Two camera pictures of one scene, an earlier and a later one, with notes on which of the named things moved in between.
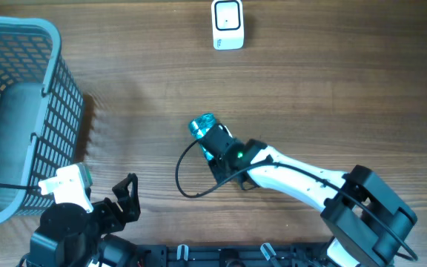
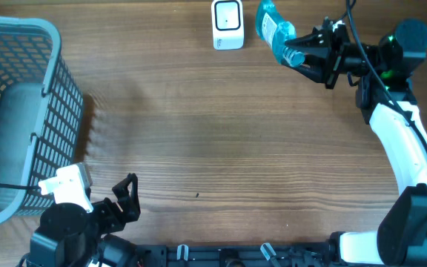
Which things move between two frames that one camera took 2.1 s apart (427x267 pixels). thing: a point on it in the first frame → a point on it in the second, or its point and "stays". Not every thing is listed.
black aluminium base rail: x=310 y=254 stays
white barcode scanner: x=227 y=24 stays
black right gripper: x=221 y=175 → x=334 y=50
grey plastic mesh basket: x=29 y=112 stays
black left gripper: x=128 y=202 stays
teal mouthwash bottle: x=199 y=125 → x=274 y=32
